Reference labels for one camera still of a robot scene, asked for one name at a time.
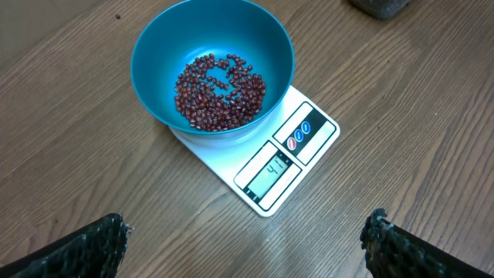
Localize red beans in bowl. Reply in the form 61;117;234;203
174;53;267;132

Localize blue metal bowl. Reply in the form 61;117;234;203
130;0;296;135

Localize clear plastic bean container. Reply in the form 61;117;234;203
350;0;411;20

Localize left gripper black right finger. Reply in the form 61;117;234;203
360;208;493;278

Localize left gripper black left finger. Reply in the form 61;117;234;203
1;213;130;278

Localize white digital kitchen scale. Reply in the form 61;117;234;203
172;87;340;217

